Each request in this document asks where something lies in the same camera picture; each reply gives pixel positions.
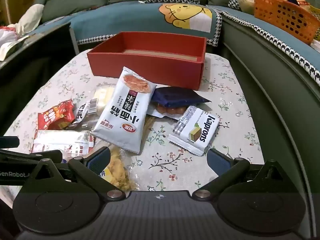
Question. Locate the orange plastic basket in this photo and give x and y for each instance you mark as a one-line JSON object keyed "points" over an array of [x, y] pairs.
{"points": [[282, 17]]}

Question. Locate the black side table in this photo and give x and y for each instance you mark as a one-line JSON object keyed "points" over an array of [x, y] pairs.
{"points": [[37, 50]]}

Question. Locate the green sofa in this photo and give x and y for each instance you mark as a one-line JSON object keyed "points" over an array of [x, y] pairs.
{"points": [[275, 92]]}

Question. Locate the clear sausage packet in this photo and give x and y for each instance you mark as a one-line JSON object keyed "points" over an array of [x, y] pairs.
{"points": [[170, 110]]}

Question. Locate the red cardboard box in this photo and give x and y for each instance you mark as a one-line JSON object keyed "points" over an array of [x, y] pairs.
{"points": [[150, 65]]}

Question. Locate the small houndstooth cushion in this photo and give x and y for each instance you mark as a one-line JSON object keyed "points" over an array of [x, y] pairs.
{"points": [[234, 0]]}

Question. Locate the teal lion print sofa cover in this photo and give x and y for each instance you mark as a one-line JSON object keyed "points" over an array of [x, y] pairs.
{"points": [[112, 20]]}

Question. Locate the dark blue foil packet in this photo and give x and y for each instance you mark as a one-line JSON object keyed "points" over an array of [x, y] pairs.
{"points": [[177, 96]]}

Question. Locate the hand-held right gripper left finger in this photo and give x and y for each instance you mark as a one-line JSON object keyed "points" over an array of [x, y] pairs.
{"points": [[98, 158]]}

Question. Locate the floral tablecloth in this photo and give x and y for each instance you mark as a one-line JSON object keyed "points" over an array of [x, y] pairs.
{"points": [[175, 165]]}

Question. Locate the white wafer packet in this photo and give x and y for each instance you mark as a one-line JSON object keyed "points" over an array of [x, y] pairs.
{"points": [[197, 130]]}

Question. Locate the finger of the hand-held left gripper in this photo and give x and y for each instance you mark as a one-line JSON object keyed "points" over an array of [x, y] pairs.
{"points": [[27, 156], [8, 142]]}

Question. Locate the crumpled white and red bags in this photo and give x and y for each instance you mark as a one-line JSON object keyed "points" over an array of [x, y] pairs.
{"points": [[10, 47]]}

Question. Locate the clear bread packet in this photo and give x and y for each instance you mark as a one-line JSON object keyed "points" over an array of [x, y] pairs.
{"points": [[103, 95]]}

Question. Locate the yellow mesh basket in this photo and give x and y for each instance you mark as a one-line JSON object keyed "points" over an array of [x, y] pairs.
{"points": [[315, 8]]}

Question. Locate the clear yellow snack packet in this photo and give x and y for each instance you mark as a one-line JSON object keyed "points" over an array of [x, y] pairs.
{"points": [[117, 170]]}

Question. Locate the small black item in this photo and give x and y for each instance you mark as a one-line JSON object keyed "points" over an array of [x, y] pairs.
{"points": [[293, 2]]}

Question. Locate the tall white snack packet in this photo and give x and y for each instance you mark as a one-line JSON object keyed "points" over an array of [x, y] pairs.
{"points": [[122, 115]]}

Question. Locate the white plastic bag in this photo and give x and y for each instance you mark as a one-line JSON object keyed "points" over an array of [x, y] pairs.
{"points": [[316, 46]]}

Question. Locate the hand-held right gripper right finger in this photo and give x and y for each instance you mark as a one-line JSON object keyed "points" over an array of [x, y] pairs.
{"points": [[220, 162]]}

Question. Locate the pale white pillow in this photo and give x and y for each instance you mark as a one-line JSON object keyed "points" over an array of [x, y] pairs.
{"points": [[31, 17]]}

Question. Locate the white and red packet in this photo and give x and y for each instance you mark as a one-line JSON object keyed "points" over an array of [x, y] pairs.
{"points": [[60, 140]]}

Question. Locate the small red snack packet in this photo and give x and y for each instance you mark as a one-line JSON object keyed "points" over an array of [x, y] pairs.
{"points": [[55, 115]]}

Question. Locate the teal houndstooth trim sofa cover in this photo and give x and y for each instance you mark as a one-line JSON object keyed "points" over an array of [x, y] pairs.
{"points": [[275, 35]]}

